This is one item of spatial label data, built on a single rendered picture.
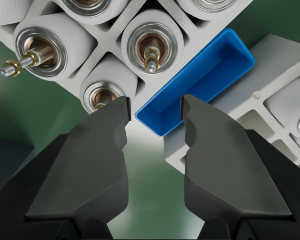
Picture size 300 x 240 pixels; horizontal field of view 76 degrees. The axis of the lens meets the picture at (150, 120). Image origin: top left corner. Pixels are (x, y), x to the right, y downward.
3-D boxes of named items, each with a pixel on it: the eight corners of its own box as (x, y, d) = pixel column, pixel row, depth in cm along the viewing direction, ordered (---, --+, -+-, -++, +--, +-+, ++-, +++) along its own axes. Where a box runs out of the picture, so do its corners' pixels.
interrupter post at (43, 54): (32, 47, 29) (19, 53, 26) (45, 42, 29) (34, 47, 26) (41, 62, 30) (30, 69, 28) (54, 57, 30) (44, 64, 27)
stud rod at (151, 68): (156, 49, 27) (156, 65, 21) (154, 56, 28) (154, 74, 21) (149, 47, 27) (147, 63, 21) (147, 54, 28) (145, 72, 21)
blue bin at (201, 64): (160, 116, 64) (161, 139, 54) (135, 95, 60) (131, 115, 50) (238, 50, 52) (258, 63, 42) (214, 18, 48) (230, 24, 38)
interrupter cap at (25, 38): (6, 35, 28) (3, 36, 28) (50, 17, 27) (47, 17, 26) (37, 82, 32) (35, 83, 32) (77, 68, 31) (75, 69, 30)
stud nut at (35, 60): (23, 51, 26) (19, 53, 26) (35, 50, 26) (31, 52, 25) (29, 65, 27) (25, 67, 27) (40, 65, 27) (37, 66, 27)
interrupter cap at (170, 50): (179, 21, 27) (180, 22, 26) (175, 74, 31) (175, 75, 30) (125, 20, 27) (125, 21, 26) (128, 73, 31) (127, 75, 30)
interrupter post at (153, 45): (160, 41, 28) (161, 45, 25) (159, 57, 30) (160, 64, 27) (144, 40, 28) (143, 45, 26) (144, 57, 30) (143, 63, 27)
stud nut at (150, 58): (161, 58, 23) (161, 60, 22) (157, 71, 23) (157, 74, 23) (145, 54, 22) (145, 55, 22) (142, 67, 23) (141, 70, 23)
